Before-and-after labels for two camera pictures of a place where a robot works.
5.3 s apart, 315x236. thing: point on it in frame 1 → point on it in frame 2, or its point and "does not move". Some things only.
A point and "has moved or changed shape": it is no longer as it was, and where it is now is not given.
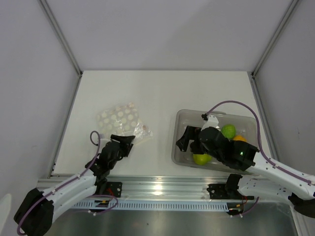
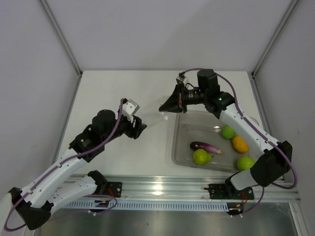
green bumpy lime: (229, 131) does not move
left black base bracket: (114, 189) does not move
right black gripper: (191, 133) → (172, 104)
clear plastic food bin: (237, 127) does not move
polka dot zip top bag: (121, 119) has moved or changed shape
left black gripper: (125, 143) → (134, 132)
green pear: (202, 159) does not move
